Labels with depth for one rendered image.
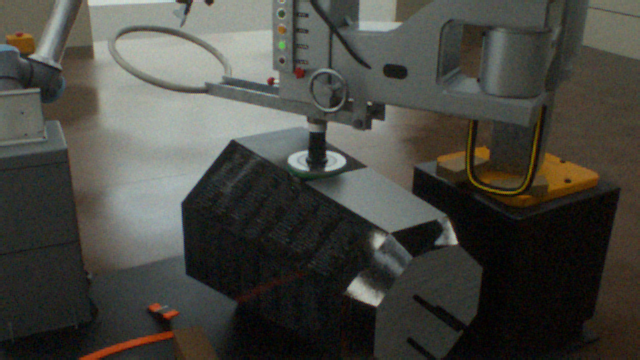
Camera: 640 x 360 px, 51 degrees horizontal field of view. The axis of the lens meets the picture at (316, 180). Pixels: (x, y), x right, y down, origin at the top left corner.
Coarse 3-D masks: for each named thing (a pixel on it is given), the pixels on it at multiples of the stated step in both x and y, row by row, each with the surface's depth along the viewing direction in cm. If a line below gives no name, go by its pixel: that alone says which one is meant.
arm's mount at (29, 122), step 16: (0, 96) 262; (16, 96) 265; (32, 96) 267; (0, 112) 265; (16, 112) 267; (32, 112) 270; (0, 128) 267; (16, 128) 269; (32, 128) 272; (0, 144) 269; (16, 144) 271
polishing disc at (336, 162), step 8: (304, 152) 253; (328, 152) 253; (296, 160) 245; (304, 160) 245; (328, 160) 246; (336, 160) 246; (344, 160) 246; (296, 168) 239; (304, 168) 238; (312, 168) 238; (320, 168) 238; (328, 168) 239; (336, 168) 239
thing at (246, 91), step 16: (240, 80) 256; (224, 96) 249; (240, 96) 245; (256, 96) 241; (272, 96) 238; (304, 112) 234; (320, 112) 230; (336, 112) 228; (352, 112) 225; (368, 112) 234; (384, 112) 231; (368, 128) 224
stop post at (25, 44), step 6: (6, 36) 357; (12, 36) 356; (18, 36) 355; (24, 36) 357; (30, 36) 357; (12, 42) 351; (18, 42) 352; (24, 42) 354; (30, 42) 355; (18, 48) 353; (24, 48) 355; (30, 48) 356; (24, 54) 358; (30, 54) 359
